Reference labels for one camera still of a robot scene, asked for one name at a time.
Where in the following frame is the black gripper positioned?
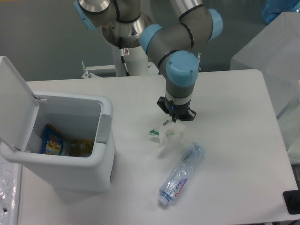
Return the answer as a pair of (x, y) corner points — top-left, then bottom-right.
(157, 95), (197, 122)

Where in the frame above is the white tissue wrapper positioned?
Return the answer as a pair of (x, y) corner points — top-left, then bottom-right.
(149, 120), (186, 156)

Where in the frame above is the clear plastic water bottle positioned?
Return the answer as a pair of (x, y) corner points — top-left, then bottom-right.
(157, 142), (205, 208)

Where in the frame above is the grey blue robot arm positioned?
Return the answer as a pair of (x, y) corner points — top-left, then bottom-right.
(74, 0), (223, 122)

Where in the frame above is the white trash can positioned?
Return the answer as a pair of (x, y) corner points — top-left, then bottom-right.
(0, 92), (115, 193)

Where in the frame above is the white trash can lid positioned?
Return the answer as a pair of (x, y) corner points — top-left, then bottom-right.
(0, 56), (46, 151)

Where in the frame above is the blue snack packet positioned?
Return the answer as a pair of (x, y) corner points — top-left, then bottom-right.
(41, 123), (70, 156)

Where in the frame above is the blue water jug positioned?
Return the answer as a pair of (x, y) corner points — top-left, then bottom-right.
(262, 0), (300, 24)

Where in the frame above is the black device at edge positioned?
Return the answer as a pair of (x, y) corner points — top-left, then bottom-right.
(283, 190), (300, 215)

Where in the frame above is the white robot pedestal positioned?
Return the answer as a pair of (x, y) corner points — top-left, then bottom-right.
(81, 45), (160, 79)

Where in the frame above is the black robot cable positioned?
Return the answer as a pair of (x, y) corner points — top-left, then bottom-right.
(119, 37), (130, 77)

